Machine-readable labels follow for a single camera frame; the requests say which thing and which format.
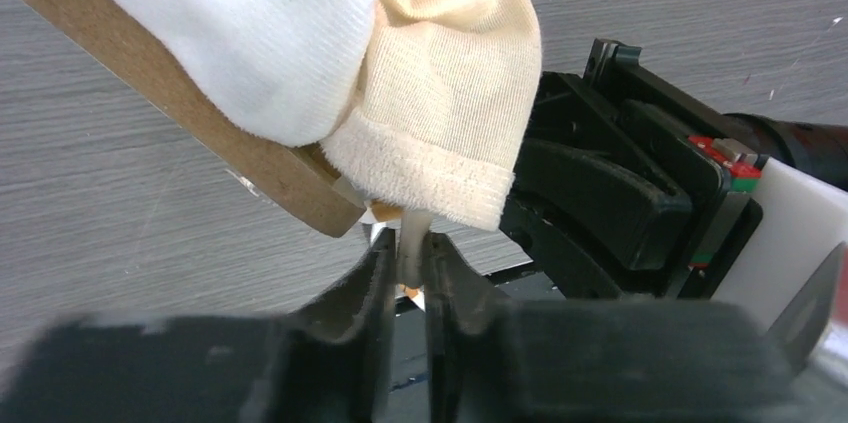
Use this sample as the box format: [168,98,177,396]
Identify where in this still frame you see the wooden pet bed frame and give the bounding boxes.
[0,0,568,239]

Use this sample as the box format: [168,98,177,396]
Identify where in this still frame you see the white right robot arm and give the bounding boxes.
[500,39,847,327]

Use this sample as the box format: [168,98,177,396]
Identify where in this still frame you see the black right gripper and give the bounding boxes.
[500,39,762,299]

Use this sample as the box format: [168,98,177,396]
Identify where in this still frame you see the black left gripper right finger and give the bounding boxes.
[422,233,507,422]

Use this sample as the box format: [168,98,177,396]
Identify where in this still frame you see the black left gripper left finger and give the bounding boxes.
[284,229,396,422]

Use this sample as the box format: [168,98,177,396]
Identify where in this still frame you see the large bear print cushion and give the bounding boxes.
[113,0,542,230]

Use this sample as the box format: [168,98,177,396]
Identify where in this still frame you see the white cushion tie strings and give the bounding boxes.
[360,201,435,312]

